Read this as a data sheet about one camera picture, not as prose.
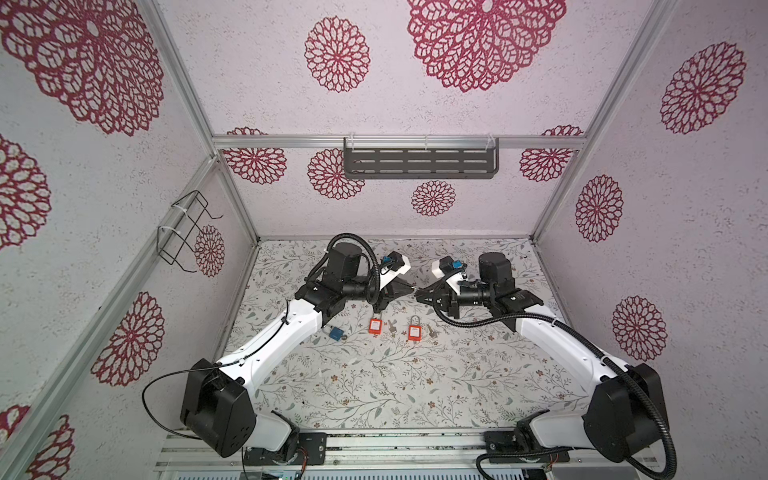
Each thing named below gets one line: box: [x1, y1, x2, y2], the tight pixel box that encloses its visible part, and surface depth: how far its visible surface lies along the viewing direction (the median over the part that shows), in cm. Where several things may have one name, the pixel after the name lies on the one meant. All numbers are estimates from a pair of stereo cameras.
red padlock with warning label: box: [368, 312, 383, 335], surface depth 96 cm
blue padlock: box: [329, 326, 348, 341], surface depth 96 cm
